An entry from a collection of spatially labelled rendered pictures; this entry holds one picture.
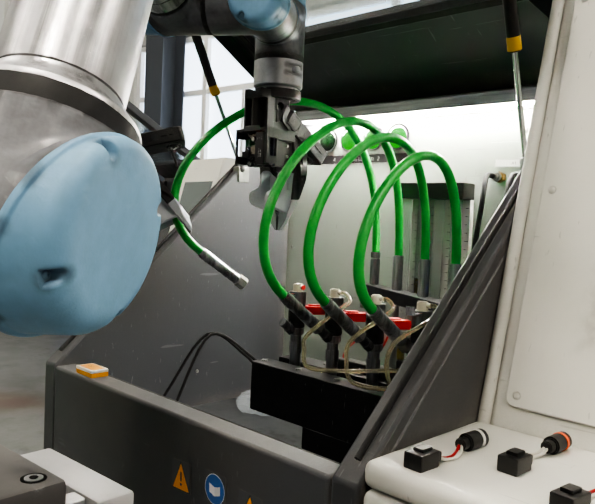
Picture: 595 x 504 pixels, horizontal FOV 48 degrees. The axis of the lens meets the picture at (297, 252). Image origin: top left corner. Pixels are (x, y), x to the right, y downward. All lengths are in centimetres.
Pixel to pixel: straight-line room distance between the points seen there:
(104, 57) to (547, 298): 60
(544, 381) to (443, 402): 12
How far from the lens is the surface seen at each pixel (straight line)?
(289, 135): 102
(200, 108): 751
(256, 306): 146
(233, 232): 140
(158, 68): 744
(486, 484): 68
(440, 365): 79
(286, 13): 96
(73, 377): 116
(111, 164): 38
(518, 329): 86
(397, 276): 115
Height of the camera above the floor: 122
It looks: 3 degrees down
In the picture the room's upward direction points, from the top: 3 degrees clockwise
